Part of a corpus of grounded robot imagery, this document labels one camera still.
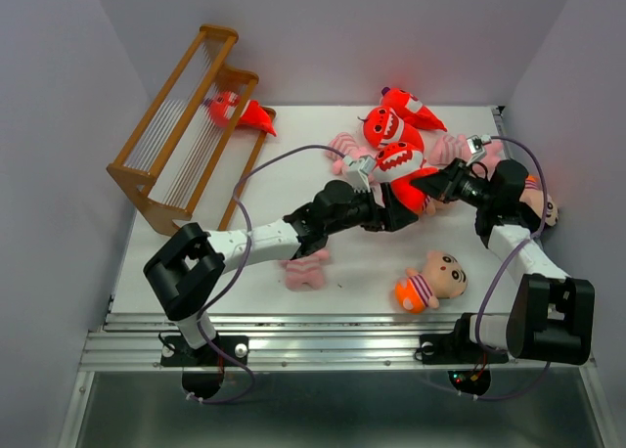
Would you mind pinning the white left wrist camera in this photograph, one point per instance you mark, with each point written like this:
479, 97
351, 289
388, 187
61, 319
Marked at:
357, 172

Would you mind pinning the pink striped pig plush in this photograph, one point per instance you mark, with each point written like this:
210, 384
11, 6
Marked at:
447, 148
306, 271
344, 145

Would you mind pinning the boy doll orange pants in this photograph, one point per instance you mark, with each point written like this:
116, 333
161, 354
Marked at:
540, 201
431, 206
442, 277

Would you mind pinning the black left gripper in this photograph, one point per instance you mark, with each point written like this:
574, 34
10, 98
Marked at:
391, 217

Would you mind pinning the pink striped pig plush back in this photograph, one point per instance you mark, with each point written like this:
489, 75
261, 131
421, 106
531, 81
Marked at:
344, 145

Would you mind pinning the boy doll orange pants right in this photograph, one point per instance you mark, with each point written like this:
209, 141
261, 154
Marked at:
540, 201

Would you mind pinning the boy doll orange pants middle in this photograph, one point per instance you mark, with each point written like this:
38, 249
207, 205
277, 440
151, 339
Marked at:
431, 206

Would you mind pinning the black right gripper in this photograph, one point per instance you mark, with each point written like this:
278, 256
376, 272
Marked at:
444, 182

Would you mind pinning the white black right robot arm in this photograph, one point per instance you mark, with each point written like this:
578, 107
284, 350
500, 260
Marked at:
552, 315

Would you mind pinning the boy doll orange pants front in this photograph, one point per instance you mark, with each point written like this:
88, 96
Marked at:
442, 277

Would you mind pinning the wooden tiered shelf rack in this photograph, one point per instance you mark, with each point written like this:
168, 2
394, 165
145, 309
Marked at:
176, 148

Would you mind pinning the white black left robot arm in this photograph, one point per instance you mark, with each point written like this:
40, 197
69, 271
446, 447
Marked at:
185, 270

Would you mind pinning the aluminium front mounting rail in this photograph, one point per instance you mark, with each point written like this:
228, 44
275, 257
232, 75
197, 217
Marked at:
128, 342

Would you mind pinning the pink striped pig plush right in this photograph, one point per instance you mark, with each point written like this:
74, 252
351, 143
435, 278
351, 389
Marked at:
447, 148

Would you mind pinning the pink striped pig plush front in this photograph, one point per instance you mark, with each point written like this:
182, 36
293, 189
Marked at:
306, 271

